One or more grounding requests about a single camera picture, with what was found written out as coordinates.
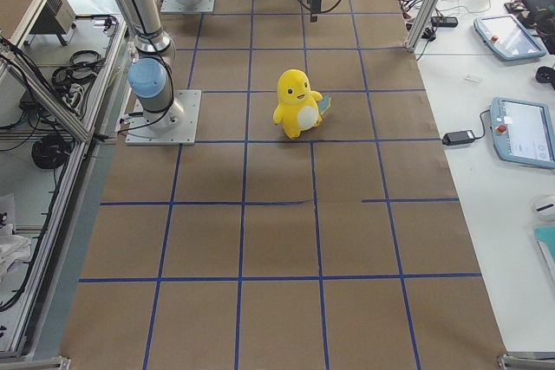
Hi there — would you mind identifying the yellow plush penguin toy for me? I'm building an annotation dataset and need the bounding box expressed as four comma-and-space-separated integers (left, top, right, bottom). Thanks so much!
272, 69, 331, 140

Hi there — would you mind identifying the far blue teach pendant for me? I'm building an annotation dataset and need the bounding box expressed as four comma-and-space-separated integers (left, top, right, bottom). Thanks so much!
473, 15, 547, 62

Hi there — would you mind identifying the blue teach pendant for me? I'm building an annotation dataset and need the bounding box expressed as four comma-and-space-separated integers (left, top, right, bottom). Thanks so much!
473, 15, 547, 62
490, 97, 554, 170

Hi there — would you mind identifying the black power adapter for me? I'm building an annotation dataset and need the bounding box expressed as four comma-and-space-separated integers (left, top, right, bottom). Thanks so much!
441, 130, 476, 146

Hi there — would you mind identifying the grey electronics box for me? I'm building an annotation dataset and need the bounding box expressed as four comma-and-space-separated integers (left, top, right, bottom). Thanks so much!
29, 0, 76, 46

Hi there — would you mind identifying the near blue teach pendant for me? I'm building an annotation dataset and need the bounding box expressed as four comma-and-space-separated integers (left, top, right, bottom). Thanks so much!
490, 97, 554, 170

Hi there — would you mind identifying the crumpled white cloth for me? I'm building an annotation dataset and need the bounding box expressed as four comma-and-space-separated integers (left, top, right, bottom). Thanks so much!
0, 194, 32, 284

